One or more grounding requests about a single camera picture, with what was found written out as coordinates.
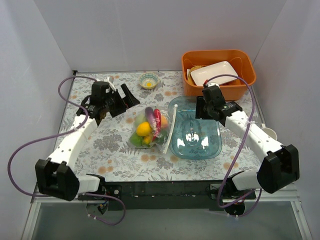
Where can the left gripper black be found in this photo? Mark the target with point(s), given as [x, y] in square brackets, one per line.
[119, 102]

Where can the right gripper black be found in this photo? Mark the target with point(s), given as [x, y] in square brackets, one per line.
[203, 113]

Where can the purple eggplant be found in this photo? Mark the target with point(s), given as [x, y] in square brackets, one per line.
[149, 114]

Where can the yellow lemon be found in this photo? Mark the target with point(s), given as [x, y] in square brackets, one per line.
[144, 129]

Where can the red chili pepper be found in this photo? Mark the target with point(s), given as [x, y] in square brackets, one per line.
[158, 121]

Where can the clear zip top bag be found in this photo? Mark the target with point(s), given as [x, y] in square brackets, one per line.
[170, 113]

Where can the green cabbage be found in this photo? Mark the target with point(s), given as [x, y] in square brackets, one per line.
[136, 140]

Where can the orange peach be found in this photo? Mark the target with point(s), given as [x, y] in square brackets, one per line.
[164, 122]

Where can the orange green mango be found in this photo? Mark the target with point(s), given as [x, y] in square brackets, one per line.
[147, 140]

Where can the dark green lime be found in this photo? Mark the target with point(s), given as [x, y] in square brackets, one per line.
[162, 138]

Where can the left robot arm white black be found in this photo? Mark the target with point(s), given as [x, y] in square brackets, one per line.
[55, 175]

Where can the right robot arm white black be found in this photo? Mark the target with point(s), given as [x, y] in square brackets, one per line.
[279, 164]

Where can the white rectangular plate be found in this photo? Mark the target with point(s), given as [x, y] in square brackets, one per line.
[220, 68]

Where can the small patterned bowl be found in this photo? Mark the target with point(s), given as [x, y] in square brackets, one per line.
[148, 80]

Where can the clear blue plastic tray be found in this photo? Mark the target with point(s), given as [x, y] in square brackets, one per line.
[193, 139]

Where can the floral table mat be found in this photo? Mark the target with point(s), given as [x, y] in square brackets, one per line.
[107, 153]

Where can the orange plastic bin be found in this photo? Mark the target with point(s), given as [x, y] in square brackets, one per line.
[238, 59]

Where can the white cup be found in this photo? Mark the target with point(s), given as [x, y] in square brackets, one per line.
[270, 132]

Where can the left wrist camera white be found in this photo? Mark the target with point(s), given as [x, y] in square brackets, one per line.
[111, 85]

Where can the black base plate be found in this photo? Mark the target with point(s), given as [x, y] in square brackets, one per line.
[174, 202]

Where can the aluminium frame rail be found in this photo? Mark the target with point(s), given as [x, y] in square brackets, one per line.
[176, 188]

